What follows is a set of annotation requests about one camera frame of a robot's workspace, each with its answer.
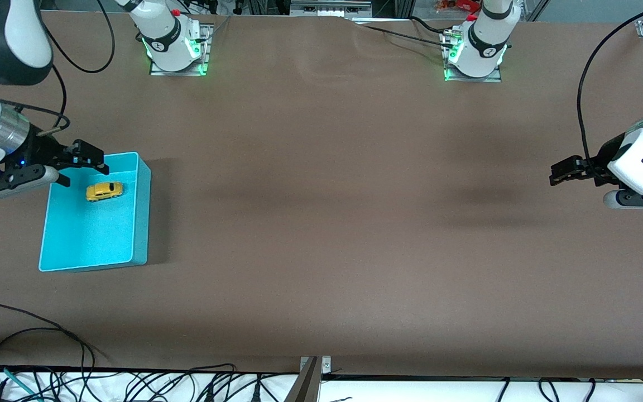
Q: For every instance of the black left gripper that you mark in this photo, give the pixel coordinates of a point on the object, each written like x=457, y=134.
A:
x=602, y=158

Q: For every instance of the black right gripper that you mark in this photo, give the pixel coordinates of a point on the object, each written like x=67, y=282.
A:
x=38, y=150

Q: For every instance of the yellow beetle toy car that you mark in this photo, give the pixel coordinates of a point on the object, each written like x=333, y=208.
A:
x=104, y=191

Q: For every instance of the turquoise plastic bin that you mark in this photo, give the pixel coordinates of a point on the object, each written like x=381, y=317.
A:
x=92, y=234

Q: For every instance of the red orange package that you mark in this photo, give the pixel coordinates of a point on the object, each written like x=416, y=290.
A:
x=455, y=5

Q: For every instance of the dark metal strut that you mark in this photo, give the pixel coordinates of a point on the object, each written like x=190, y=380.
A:
x=305, y=388

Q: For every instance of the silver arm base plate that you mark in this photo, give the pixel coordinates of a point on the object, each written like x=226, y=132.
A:
x=205, y=53
x=497, y=78

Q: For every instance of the aluminium frame strut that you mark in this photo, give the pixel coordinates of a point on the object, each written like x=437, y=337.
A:
x=536, y=8

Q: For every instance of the silver aluminium frame rail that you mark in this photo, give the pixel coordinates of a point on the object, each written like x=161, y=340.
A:
x=330, y=8

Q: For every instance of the grey metal bracket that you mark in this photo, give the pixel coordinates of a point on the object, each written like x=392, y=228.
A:
x=327, y=364

